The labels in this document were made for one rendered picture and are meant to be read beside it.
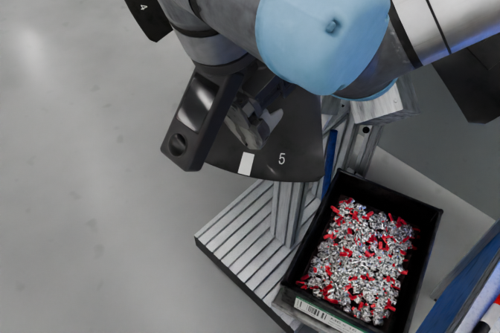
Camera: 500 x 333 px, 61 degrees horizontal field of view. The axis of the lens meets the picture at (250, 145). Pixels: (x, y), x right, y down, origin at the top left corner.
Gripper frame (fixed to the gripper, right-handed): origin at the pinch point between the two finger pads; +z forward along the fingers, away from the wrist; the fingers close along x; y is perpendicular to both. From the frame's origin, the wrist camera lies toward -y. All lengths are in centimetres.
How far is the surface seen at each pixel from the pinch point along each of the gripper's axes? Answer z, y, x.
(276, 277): 92, -8, 6
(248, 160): 3.9, -0.9, 0.5
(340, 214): 16.3, 3.7, -11.8
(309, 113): 2.7, 9.7, -2.2
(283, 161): 5.1, 2.3, -3.2
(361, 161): 105, 46, 12
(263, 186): 99, 14, 34
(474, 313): 14.3, 3.3, -33.6
